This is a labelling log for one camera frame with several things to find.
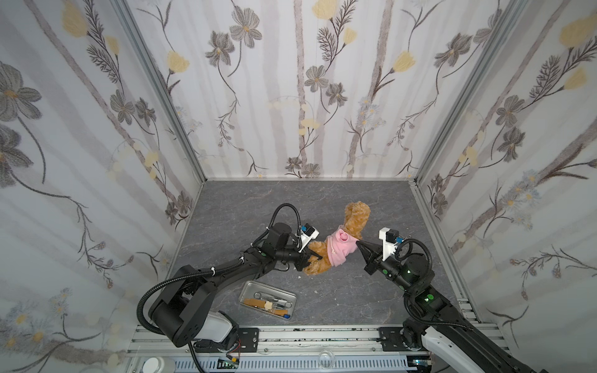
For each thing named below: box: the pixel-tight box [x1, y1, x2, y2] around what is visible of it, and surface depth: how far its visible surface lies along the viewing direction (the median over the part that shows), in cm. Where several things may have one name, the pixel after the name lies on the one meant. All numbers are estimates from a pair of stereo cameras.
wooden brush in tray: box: [243, 297, 289, 317], surface depth 83 cm
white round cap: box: [142, 356, 165, 373], surface depth 63 cm
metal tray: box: [238, 279, 298, 320], surface depth 84 cm
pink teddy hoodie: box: [326, 228, 360, 267], surface depth 76 cm
